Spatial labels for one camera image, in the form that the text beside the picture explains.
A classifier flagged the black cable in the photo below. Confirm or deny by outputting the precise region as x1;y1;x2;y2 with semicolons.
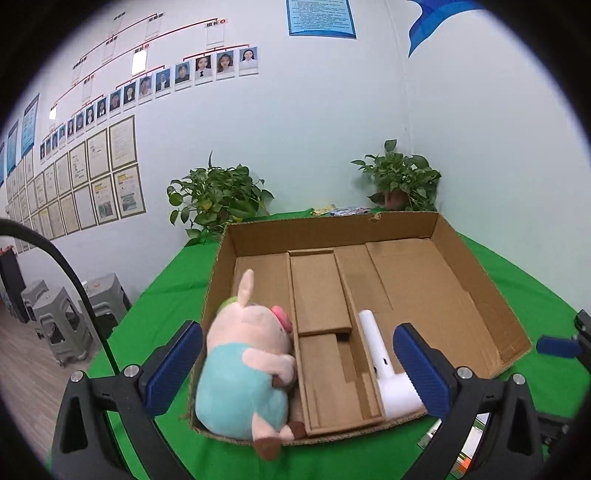
0;219;118;376

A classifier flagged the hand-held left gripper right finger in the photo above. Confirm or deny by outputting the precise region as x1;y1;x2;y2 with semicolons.
392;322;542;480

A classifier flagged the wall of framed certificates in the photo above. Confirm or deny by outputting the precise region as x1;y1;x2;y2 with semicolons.
4;114;147;252

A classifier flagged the pink pig plush toy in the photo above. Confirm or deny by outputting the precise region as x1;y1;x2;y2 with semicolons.
195;269;308;461

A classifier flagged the blue wall decal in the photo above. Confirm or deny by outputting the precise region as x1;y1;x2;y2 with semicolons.
407;0;490;58

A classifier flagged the white hair dryer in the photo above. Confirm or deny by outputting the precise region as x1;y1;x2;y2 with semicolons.
358;309;426;418

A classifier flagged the potted green plant brown pot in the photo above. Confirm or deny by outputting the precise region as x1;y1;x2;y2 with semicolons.
351;139;443;213

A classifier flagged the wide potted green plant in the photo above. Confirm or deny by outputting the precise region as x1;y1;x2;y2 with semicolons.
167;152;275;245

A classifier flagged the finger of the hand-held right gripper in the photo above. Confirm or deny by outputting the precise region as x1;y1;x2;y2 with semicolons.
536;310;591;358
538;411;581;457

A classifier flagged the blue wall poster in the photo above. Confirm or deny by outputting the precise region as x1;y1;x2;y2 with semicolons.
6;121;19;174
21;93;41;158

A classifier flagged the grey plastic stool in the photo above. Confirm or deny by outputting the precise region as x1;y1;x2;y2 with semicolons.
81;272;132;340
21;278;49;321
33;286;93;367

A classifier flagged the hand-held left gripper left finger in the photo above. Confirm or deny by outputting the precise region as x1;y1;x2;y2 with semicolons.
52;319;204;480

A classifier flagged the green tablecloth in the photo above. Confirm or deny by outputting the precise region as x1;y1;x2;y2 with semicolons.
85;208;591;480

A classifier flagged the large cardboard box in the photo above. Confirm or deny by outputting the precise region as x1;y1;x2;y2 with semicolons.
188;211;533;448

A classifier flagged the wall chart of portrait photos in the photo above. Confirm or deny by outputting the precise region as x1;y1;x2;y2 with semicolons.
39;9;260;162

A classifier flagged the green and white medicine box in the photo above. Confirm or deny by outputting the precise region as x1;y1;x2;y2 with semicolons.
418;413;490;478

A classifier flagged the large blue notice poster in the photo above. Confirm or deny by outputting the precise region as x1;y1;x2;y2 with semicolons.
285;0;358;38

